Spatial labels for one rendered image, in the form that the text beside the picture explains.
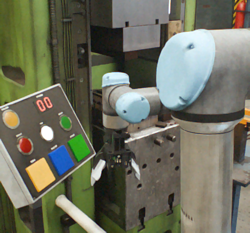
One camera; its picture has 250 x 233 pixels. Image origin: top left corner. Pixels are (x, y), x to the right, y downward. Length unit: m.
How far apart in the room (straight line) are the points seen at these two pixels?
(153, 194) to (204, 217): 1.12
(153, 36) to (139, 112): 0.70
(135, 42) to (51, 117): 0.50
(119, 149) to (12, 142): 0.30
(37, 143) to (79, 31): 0.56
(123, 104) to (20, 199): 0.41
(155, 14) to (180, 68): 1.02
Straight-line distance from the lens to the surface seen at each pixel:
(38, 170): 1.08
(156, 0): 1.54
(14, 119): 1.09
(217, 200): 0.61
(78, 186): 1.70
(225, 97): 0.54
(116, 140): 1.05
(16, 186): 1.07
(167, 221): 1.91
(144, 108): 0.89
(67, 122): 1.23
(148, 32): 1.52
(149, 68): 1.87
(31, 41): 1.41
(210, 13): 9.58
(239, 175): 1.79
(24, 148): 1.08
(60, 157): 1.15
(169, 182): 1.79
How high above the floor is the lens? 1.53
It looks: 20 degrees down
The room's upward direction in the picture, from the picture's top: straight up
